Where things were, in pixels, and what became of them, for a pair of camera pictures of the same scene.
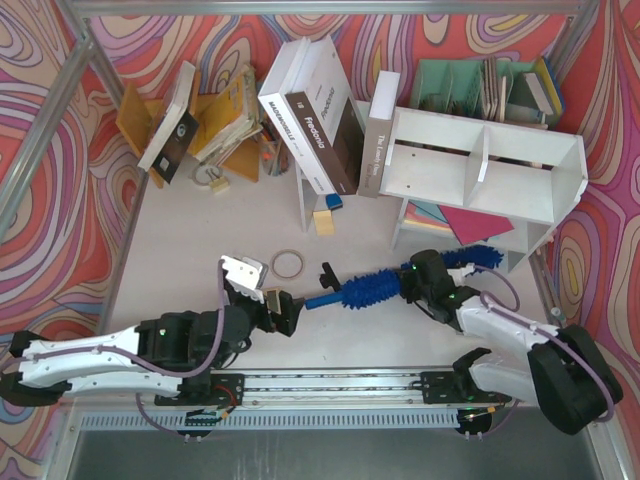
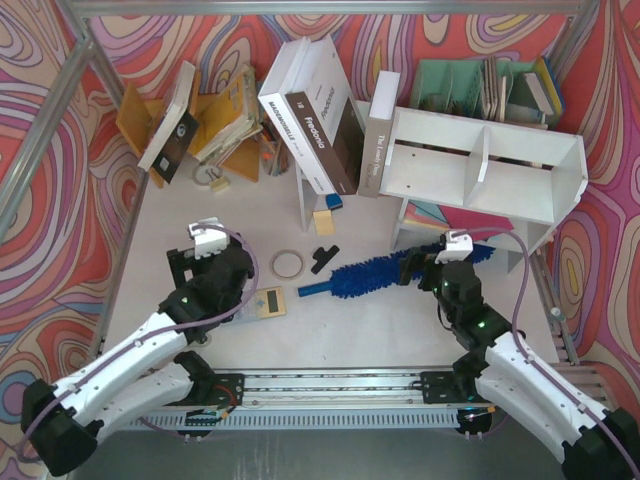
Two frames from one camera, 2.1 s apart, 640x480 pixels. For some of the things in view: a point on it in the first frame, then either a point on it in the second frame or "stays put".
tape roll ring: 287,251 stays put
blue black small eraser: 333,201 stays put
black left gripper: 282,314 to 182,265
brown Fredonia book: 329,115 stays put
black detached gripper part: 329,279 to 323,257
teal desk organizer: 485,89 stays put
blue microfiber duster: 383,286 to 371,275
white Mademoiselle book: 273,98 stays put
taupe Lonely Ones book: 378,133 stays put
